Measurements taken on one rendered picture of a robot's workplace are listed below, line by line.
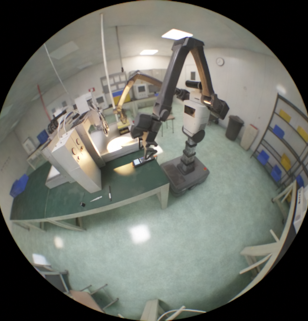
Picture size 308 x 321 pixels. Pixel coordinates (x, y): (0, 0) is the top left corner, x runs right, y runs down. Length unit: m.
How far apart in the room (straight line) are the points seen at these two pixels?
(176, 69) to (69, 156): 0.68
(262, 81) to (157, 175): 3.23
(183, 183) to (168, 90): 1.10
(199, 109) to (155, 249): 1.56
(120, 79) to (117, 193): 4.84
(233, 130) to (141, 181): 2.71
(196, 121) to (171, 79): 0.51
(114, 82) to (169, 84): 4.70
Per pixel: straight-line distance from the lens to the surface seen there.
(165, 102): 0.43
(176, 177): 1.33
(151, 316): 1.47
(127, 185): 0.76
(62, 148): 0.60
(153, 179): 0.74
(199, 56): 0.58
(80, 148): 0.73
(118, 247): 1.52
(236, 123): 2.89
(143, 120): 0.42
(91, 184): 0.78
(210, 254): 1.57
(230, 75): 3.59
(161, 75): 5.17
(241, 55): 3.60
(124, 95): 1.01
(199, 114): 0.84
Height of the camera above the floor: 1.38
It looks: 47 degrees down
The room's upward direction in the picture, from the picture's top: 7 degrees counter-clockwise
